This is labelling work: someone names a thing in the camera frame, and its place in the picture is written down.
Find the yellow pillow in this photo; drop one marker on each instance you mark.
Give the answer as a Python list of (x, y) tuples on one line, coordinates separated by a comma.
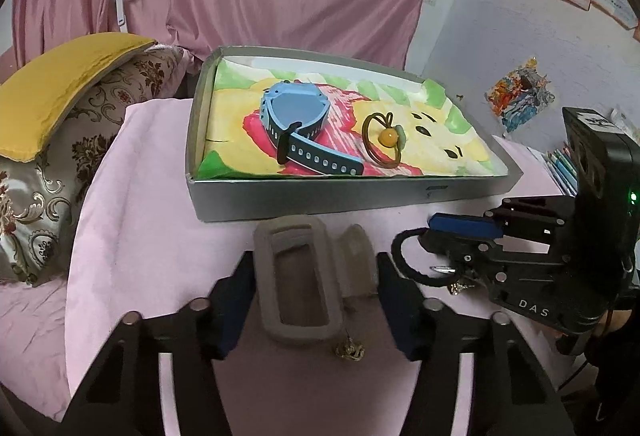
[(50, 91)]

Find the floral patterned pillow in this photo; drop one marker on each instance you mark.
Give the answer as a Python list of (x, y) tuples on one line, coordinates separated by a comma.
[(75, 176)]

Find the small gold brooch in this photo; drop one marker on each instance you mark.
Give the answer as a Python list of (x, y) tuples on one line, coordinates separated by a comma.
[(350, 349)]

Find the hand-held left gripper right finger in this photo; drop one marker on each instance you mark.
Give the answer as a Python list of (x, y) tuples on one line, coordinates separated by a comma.
[(400, 311)]

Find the white folding lamp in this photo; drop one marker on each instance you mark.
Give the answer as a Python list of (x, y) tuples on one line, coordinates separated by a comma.
[(121, 8)]

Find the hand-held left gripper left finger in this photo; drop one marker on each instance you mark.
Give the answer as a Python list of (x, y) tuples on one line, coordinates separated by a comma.
[(235, 311)]

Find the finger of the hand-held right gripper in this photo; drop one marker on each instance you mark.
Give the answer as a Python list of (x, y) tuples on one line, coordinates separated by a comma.
[(465, 225), (475, 256)]

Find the colourful painted paper lining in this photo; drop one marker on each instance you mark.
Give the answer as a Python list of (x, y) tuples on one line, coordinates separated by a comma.
[(225, 126)]

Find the grey silicone case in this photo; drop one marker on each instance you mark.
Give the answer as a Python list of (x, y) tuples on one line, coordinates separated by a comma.
[(265, 276)]

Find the grey cardboard box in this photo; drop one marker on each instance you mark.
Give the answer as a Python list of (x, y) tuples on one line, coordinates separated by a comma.
[(300, 206)]

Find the pink bed sheet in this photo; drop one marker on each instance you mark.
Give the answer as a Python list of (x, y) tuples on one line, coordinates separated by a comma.
[(150, 266)]

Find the colourful figure wall sticker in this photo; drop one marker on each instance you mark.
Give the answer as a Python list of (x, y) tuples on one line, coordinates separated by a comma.
[(520, 96)]

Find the blue wrist watch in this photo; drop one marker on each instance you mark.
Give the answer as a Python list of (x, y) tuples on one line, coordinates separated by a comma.
[(295, 108)]

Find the clear plastic case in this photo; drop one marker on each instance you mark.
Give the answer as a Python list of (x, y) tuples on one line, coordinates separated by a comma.
[(357, 261)]

